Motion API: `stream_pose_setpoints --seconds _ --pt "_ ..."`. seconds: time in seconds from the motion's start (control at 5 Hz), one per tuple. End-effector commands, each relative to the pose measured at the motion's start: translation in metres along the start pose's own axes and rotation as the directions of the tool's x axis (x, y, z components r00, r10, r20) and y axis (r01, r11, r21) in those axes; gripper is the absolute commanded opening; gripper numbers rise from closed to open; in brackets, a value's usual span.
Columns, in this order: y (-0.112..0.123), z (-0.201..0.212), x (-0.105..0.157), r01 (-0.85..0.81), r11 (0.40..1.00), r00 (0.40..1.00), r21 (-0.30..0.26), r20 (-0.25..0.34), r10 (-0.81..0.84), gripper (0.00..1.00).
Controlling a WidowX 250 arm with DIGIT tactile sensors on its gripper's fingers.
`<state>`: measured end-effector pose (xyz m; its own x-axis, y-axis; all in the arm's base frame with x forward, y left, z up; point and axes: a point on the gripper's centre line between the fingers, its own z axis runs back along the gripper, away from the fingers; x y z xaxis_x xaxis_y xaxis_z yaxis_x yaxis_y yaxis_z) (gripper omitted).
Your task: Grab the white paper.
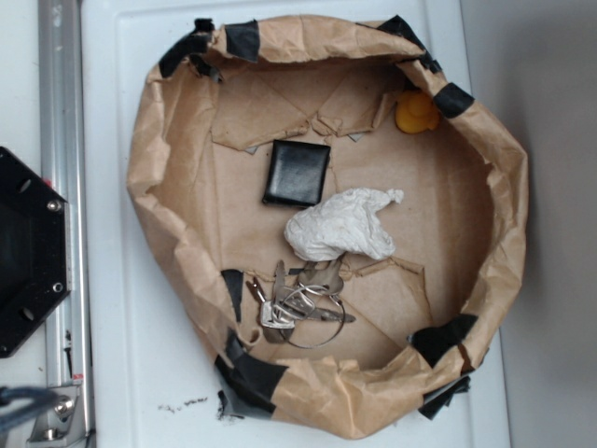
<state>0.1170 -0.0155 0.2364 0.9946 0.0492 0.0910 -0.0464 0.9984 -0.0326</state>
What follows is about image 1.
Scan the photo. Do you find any bunch of silver keys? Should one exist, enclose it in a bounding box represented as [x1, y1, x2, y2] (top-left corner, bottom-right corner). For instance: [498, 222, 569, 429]
[245, 258, 356, 349]

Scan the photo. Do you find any aluminium extrusion rail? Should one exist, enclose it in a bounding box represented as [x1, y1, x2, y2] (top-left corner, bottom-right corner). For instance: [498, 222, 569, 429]
[36, 0, 97, 440]

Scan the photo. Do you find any white tray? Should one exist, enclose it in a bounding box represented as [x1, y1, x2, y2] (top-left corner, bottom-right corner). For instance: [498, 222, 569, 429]
[79, 0, 513, 448]

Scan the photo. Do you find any black leather wallet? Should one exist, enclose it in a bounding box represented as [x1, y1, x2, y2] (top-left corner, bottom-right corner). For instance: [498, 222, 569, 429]
[262, 140, 331, 208]

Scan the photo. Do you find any dark cable bundle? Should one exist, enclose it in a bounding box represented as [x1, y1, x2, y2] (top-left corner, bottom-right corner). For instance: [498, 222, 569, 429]
[0, 385, 62, 429]

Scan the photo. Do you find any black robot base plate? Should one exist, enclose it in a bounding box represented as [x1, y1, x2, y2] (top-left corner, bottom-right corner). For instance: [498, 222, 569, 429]
[0, 147, 69, 358]

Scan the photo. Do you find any crumpled white paper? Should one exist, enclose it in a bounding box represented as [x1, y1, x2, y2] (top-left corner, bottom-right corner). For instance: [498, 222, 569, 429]
[284, 188, 405, 261]

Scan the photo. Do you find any metal corner bracket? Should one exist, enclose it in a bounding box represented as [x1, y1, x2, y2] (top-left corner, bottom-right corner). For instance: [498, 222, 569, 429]
[26, 385, 88, 447]

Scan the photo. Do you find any yellow rubber duck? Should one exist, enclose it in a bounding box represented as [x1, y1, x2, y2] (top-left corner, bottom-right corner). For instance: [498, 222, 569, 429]
[395, 91, 440, 134]

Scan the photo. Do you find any brown paper bin wall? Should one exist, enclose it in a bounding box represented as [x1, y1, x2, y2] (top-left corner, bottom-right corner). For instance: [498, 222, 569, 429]
[127, 15, 528, 440]

